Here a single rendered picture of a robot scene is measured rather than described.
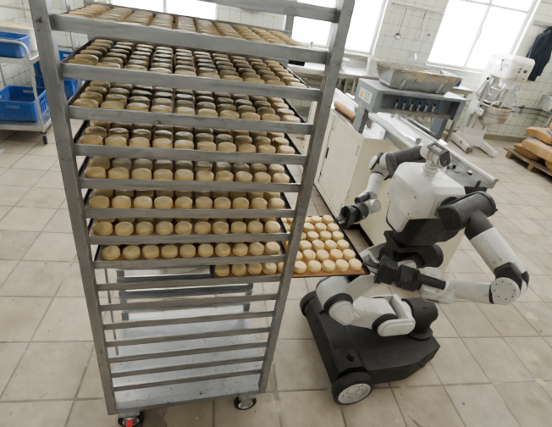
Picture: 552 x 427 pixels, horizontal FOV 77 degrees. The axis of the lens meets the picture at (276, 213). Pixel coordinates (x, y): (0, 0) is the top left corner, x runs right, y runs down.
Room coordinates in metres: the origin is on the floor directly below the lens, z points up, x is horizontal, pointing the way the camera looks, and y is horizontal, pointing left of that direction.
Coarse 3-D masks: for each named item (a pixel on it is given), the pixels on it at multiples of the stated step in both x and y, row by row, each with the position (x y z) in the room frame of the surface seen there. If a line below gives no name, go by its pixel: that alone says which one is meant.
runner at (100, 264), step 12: (96, 264) 0.74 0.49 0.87; (108, 264) 0.75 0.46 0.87; (120, 264) 0.76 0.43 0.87; (132, 264) 0.77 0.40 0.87; (144, 264) 0.79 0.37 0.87; (156, 264) 0.80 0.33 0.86; (168, 264) 0.81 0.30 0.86; (180, 264) 0.82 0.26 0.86; (192, 264) 0.83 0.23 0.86; (204, 264) 0.84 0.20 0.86
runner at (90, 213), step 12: (96, 216) 0.75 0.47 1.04; (108, 216) 0.76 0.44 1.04; (120, 216) 0.77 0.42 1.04; (132, 216) 0.78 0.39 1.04; (144, 216) 0.79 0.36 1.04; (156, 216) 0.80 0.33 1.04; (168, 216) 0.81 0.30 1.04; (180, 216) 0.82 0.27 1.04; (192, 216) 0.83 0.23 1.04; (204, 216) 0.84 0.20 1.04; (216, 216) 0.85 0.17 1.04; (228, 216) 0.86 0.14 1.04; (240, 216) 0.87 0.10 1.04; (252, 216) 0.89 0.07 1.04; (264, 216) 0.90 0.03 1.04; (276, 216) 0.91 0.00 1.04; (288, 216) 0.92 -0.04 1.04
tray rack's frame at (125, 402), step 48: (48, 0) 0.73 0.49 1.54; (96, 0) 1.16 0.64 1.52; (48, 48) 0.71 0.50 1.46; (48, 96) 0.71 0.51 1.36; (96, 288) 0.73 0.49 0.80; (96, 336) 0.71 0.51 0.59; (144, 336) 1.06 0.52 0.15; (240, 336) 1.16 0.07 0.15; (192, 384) 0.87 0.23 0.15; (240, 384) 0.91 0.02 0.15
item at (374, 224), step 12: (384, 180) 2.41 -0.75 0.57; (384, 192) 2.36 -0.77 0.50; (384, 204) 2.31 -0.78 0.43; (372, 216) 2.41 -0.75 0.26; (384, 216) 2.26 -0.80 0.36; (372, 228) 2.36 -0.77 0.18; (384, 228) 2.22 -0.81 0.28; (372, 240) 2.31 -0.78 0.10; (384, 240) 2.17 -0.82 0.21; (456, 240) 1.97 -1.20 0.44; (444, 252) 1.96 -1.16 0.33; (444, 264) 1.97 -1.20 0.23
